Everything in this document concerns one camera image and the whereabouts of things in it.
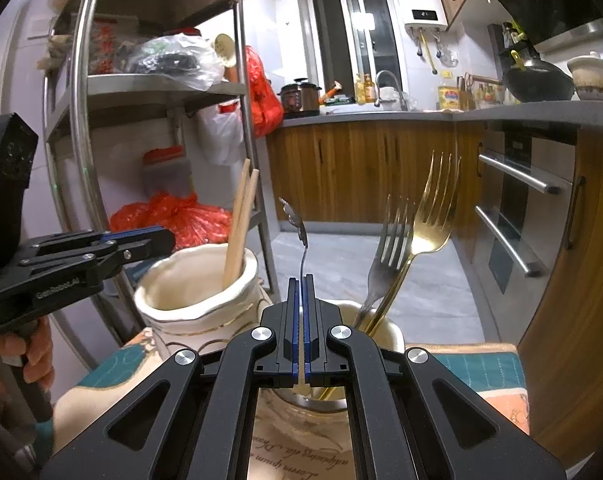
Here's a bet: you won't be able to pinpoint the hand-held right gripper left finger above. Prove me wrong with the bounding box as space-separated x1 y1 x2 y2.
42 276 302 480

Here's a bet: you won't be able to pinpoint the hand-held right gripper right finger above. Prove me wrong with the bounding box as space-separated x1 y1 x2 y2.
304 275 566 480

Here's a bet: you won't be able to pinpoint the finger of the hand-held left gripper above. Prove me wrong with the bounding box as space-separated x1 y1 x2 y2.
29 227 175 263
18 246 132 279

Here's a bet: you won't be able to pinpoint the white ceramic double utensil holder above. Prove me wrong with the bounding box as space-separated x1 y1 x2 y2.
134 246 406 413

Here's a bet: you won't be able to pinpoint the silver ornate-handled utensil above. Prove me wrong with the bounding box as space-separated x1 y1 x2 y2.
278 197 310 282

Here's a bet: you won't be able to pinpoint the wooden chopstick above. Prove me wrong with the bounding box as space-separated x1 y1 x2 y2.
232 169 260 281
223 158 252 289

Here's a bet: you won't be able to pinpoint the silver fork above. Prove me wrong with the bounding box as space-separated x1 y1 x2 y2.
351 195 416 332

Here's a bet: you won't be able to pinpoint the gold fork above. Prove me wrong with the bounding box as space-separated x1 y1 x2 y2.
321 150 462 402

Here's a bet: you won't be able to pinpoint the person's left hand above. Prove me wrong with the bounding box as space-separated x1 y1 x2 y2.
0 319 55 392

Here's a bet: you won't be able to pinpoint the crumpled red plastic bag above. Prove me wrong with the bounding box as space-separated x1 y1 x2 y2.
110 192 232 252

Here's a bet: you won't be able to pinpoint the red lidded container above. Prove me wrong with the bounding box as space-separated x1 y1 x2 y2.
142 148 197 202

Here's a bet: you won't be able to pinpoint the metal shelf rack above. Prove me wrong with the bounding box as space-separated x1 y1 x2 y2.
36 0 282 347

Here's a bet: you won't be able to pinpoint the white plastic bag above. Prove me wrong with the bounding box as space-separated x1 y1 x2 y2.
198 105 245 167

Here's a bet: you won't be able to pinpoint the wooden kitchen cabinet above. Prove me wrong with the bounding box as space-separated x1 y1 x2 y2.
266 119 603 455

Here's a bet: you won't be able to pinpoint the clear plastic bag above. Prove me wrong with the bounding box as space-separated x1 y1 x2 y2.
126 32 227 92

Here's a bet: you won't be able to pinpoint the hanging red plastic bag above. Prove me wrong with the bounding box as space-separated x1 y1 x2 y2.
244 45 285 137

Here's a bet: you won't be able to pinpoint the pale slotted ladle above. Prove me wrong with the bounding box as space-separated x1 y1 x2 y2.
212 33 238 69

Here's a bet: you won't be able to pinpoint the dark red pressure cooker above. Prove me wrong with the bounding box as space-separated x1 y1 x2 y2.
280 78 323 116

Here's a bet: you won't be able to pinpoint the amber bottles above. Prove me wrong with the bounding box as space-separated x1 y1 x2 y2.
354 74 377 105

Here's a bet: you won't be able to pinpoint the built-in oven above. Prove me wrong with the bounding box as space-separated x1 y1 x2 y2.
471 125 578 297

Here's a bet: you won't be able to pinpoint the metal faucet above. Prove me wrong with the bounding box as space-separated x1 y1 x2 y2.
375 70 410 111

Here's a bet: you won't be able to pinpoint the grey kitchen countertop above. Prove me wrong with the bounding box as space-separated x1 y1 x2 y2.
282 100 603 135

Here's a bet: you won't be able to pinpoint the knife block with scissors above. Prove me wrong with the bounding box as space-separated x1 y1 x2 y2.
456 74 477 110

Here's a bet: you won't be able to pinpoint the window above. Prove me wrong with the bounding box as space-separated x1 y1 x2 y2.
306 0 401 94

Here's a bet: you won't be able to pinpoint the black wok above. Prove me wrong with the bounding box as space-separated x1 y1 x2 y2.
501 50 575 102

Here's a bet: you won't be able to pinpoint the white water heater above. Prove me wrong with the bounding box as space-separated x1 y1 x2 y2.
391 0 449 32

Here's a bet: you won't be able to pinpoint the white ceramic casserole pot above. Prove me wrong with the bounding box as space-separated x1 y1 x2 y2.
566 51 603 102

